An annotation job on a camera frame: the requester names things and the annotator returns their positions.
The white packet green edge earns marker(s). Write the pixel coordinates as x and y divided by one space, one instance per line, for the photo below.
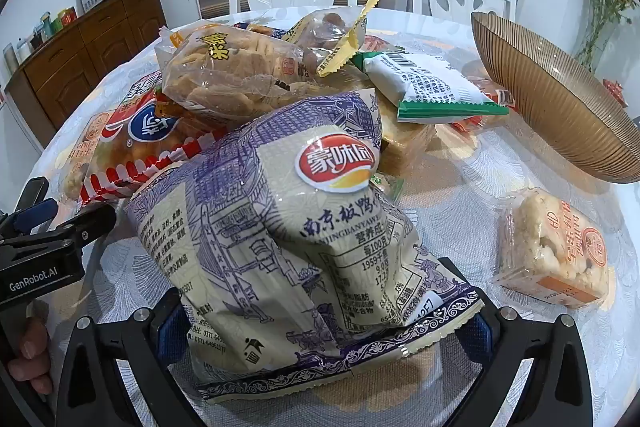
425 82

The red white striped snack bag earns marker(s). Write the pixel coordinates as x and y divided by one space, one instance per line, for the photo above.
125 132

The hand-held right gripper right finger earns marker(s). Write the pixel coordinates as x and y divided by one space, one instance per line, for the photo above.
484 337

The rice cake packet orange label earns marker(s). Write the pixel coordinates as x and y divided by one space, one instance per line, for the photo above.
540 237

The clear snack bag yellow edge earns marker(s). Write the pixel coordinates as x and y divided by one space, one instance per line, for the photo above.
325 37

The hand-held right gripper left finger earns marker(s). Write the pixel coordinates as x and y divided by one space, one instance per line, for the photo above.
172 332

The fan-patterned tablecloth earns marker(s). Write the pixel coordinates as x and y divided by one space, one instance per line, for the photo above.
450 207

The clear bread packet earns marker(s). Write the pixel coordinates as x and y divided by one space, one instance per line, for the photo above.
405 147

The clear cracker bag orange edge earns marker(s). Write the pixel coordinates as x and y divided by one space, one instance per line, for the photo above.
225 77

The green orange tin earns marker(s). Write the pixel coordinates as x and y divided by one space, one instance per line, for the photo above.
66 17

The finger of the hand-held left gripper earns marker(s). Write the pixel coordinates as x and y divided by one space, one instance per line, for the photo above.
37 212
85 224

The brown wooden cabinet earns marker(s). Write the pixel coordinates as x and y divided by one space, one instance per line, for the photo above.
75 57

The orange snack packet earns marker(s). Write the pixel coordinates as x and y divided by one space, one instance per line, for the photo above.
467 123

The wooden bowl of snacks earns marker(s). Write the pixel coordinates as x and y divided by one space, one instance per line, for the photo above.
550 107

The white jar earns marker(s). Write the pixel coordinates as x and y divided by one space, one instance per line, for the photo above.
23 52

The person's left hand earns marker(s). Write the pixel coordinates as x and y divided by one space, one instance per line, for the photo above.
32 357

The red ornament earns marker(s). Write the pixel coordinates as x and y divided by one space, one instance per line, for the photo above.
614 91

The purple and cream snack bag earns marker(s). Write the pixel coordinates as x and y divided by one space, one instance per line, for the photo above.
280 232

